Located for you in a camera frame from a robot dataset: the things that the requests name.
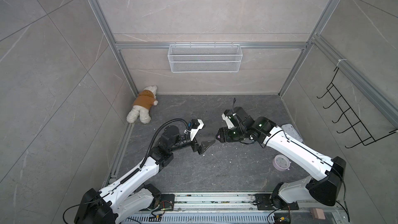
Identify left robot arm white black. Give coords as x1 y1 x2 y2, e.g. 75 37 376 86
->
74 119 213 224

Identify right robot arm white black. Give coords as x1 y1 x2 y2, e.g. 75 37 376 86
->
216 107 346 209

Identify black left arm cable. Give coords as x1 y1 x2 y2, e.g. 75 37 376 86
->
139 118 190 169

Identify pink box on rail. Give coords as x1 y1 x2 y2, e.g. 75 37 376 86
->
310 208 326 220

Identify black wire hook rack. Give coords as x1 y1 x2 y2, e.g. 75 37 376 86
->
317 67 398 149

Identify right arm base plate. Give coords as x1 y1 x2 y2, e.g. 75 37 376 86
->
252 194 299 211

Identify white power strip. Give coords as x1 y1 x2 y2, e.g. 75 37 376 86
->
282 124 303 143

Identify white wire mesh basket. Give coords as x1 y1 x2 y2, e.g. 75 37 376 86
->
167 44 243 73

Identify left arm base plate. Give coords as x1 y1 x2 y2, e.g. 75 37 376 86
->
147 194 175 211

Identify teddy bear with brown hoodie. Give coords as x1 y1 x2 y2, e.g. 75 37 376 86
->
126 86 159 124

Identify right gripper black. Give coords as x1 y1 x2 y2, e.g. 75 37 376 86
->
215 127 246 143

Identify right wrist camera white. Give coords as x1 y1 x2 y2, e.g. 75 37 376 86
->
222 113 236 129

